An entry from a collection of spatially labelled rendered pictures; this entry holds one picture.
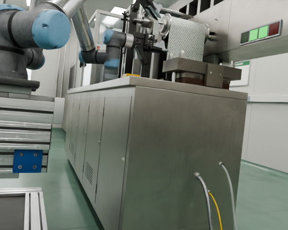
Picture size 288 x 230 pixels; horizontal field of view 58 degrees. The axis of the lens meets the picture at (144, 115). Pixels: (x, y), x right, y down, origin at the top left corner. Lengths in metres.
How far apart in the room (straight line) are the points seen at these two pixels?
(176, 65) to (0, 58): 0.76
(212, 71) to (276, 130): 3.05
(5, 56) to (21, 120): 0.21
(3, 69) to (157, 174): 0.75
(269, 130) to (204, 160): 3.15
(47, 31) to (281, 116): 3.81
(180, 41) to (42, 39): 0.89
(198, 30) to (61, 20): 0.94
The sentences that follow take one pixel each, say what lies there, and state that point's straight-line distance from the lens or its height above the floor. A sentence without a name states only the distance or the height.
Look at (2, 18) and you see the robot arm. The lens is 0.96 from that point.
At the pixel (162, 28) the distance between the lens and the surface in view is 1.57.
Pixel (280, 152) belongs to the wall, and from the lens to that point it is 4.28.
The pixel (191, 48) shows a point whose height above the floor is 1.14.
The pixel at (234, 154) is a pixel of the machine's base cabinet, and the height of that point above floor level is 0.58.
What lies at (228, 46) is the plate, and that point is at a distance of 1.60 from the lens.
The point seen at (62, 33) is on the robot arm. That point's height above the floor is 0.98.
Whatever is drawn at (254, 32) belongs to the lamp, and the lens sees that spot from 1.46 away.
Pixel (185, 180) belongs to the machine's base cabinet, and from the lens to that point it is 1.30.
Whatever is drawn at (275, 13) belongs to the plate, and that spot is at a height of 1.26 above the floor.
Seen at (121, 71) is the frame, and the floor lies 1.00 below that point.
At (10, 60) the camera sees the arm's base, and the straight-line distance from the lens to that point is 0.94.
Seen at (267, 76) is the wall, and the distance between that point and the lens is 4.57.
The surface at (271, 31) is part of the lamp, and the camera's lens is 1.39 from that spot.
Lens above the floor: 0.77
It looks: 1 degrees down
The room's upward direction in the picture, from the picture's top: 6 degrees clockwise
